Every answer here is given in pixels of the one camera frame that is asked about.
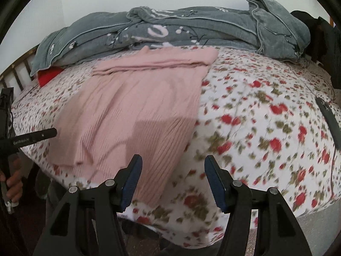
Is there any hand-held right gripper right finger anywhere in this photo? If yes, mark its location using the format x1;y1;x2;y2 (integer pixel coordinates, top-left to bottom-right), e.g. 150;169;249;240
204;155;312;256

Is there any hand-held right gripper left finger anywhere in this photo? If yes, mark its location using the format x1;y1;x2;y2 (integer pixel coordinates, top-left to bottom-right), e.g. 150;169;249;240
32;154;143;256

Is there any black cloth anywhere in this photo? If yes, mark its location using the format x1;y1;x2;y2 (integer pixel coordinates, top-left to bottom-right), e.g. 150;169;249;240
290;10;317;26

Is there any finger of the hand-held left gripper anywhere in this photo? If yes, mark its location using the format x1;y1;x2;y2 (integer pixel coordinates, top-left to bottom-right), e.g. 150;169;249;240
5;127;58;153

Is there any pink towel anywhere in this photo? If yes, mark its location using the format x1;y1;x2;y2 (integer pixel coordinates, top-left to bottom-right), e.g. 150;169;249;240
49;45;219;208

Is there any black phone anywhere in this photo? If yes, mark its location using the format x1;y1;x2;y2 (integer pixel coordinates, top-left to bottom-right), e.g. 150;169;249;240
315;97;341;148

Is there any grey printed blanket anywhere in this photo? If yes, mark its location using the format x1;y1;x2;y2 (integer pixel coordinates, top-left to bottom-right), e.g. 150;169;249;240
30;0;312;76

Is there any red pillow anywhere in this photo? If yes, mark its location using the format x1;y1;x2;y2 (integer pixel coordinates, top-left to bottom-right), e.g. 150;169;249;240
37;67;64;87

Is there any person's left hand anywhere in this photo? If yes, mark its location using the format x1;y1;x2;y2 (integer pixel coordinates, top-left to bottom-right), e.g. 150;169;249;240
5;169;24;203

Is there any floral bed sheet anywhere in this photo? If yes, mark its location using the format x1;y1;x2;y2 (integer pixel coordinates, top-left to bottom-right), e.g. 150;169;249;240
11;45;341;248

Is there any black jacket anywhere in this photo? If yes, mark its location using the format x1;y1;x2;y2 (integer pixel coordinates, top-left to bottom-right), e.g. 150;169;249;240
310;16;338;72

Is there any wooden headboard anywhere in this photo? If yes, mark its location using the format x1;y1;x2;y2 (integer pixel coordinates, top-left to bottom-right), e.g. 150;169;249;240
0;45;38;91

